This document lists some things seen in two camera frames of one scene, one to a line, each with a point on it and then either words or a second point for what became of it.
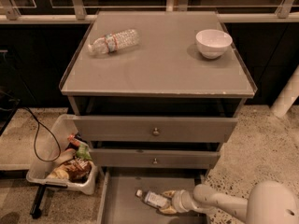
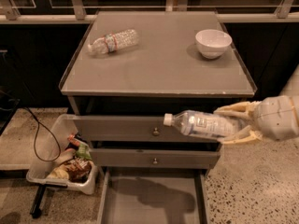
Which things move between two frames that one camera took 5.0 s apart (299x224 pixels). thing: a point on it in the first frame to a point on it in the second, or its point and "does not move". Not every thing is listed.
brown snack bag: x=76 y=170 does not move
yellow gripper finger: x=169 y=193 to x=246 y=107
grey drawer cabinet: x=157 y=92 does not move
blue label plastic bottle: x=153 y=199 to x=206 y=125
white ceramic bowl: x=212 y=43 does not move
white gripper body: x=179 y=200 to x=274 y=117
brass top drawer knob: x=156 y=133 does not move
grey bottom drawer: x=119 y=203 does not move
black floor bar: x=35 y=211 does not move
